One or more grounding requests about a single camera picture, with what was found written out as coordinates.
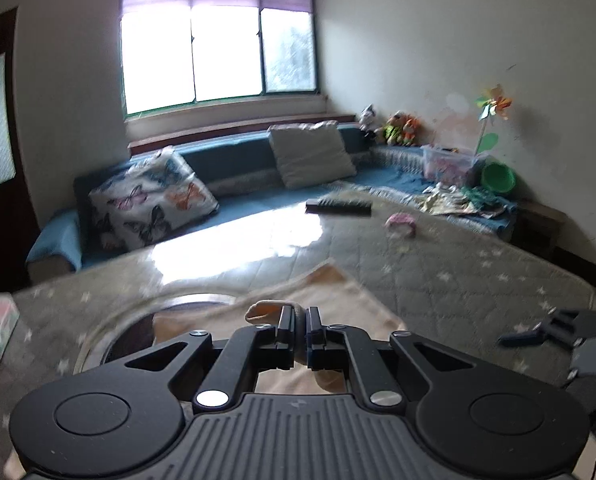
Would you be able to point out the butterfly print pillow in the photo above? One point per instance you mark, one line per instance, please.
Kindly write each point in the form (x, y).
(149, 202)

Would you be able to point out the clear plastic storage box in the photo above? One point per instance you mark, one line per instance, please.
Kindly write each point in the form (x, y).
(450, 168)

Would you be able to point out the blue corner sofa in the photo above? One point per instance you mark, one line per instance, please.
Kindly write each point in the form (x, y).
(239, 171)

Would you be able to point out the dark wooden door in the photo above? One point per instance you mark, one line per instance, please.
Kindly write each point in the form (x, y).
(18, 225)

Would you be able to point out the colourful pinwheel toy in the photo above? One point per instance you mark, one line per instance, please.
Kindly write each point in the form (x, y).
(493, 103)

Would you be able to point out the beige knit sweater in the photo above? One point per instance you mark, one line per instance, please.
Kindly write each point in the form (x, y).
(133, 418)

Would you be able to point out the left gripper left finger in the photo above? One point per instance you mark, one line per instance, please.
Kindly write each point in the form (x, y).
(250, 351)

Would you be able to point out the pink hair accessory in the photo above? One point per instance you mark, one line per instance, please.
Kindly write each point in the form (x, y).
(402, 224)

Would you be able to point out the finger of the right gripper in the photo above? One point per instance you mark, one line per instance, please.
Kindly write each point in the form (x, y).
(527, 338)

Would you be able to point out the black white plush toy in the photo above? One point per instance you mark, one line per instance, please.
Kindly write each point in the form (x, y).
(368, 123)

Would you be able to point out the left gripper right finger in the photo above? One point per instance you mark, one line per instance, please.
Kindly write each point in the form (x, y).
(350, 351)

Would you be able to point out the round black induction cooker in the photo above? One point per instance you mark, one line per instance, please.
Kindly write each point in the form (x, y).
(140, 334)

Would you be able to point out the black remote control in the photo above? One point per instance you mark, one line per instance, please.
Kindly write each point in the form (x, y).
(361, 208)

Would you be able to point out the grey square cushion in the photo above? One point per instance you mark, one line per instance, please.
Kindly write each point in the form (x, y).
(308, 155)

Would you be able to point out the quilted grey table cover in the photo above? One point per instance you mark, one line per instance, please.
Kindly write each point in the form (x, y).
(449, 284)

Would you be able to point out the window with green frame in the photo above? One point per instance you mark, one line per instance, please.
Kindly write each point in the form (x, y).
(173, 55)

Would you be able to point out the orange plush toys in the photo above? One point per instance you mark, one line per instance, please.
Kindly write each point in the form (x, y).
(401, 129)

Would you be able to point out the green plastic basin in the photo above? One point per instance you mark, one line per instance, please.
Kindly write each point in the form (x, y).
(498, 178)

